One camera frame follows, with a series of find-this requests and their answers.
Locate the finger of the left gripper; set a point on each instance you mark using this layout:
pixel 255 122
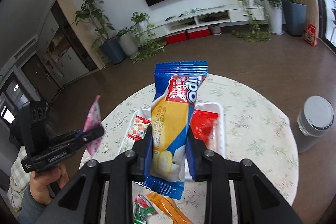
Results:
pixel 65 137
pixel 70 147

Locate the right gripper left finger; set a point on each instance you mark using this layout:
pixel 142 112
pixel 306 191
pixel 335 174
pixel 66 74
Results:
pixel 102 184

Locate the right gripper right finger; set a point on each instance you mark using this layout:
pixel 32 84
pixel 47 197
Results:
pixel 236 184

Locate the pink barcode snack packet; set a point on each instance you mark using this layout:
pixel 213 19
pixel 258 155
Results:
pixel 93 120

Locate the red white biscuit packet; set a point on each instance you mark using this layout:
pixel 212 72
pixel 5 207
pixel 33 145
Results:
pixel 138 129

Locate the green red seed packet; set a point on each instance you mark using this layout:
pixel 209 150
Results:
pixel 142 209

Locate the orange snack packet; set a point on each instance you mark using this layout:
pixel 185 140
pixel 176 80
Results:
pixel 168 206

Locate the large red chip bag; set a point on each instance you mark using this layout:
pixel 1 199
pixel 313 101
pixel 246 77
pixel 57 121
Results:
pixel 203 127

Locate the blue yellow Tipo packet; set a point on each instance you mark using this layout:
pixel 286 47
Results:
pixel 176 89

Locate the person's left forearm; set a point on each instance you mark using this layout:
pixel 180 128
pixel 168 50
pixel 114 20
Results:
pixel 31 210

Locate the person's left hand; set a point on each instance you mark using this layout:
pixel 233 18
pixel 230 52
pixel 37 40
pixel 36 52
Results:
pixel 39 183

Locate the floral round tablecloth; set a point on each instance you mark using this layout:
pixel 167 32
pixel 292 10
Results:
pixel 254 128

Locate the wooden storage cabinet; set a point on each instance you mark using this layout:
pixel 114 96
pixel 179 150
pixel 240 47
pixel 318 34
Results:
pixel 64 50

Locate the tall plant dark blue pot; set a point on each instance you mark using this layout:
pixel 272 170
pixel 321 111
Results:
pixel 91 13

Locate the plant white ribbed pot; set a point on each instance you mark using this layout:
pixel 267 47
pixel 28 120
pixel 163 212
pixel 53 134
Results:
pixel 127 42

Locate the grey round trash bin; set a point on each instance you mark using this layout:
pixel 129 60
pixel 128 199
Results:
pixel 314 120

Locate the trailing vine plant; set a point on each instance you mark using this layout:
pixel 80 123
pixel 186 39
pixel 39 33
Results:
pixel 148 45

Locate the left red storage box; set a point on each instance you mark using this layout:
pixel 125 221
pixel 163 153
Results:
pixel 176 37

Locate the red storage box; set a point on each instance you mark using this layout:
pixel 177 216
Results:
pixel 199 32
pixel 176 37

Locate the right red storage box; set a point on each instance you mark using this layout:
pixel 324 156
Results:
pixel 199 32

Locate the small white floor pot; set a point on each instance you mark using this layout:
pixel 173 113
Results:
pixel 215 29

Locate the hanging vine on console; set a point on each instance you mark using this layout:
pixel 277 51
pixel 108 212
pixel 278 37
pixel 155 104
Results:
pixel 255 33

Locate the red gift bag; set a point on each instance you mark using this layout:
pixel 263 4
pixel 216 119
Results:
pixel 310 35

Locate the white TV console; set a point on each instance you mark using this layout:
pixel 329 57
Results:
pixel 226 15

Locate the plant tall white pot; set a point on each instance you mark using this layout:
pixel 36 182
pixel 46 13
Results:
pixel 274 13

